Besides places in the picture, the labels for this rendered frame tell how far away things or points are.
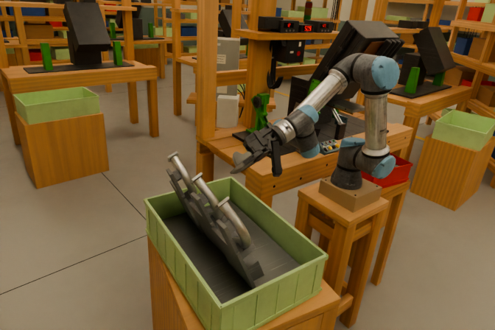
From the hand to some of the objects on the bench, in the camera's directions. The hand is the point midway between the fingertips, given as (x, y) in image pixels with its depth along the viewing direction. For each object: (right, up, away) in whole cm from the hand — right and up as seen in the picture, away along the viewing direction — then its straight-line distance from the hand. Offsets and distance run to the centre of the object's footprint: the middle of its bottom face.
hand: (234, 172), depth 111 cm
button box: (+53, +2, +100) cm, 113 cm away
